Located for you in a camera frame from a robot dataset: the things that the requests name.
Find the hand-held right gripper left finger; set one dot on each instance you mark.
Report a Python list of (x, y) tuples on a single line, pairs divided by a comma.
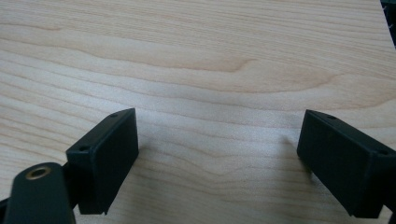
[(106, 161)]

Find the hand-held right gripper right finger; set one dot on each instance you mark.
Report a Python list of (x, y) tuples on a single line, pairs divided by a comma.
[(345, 165)]

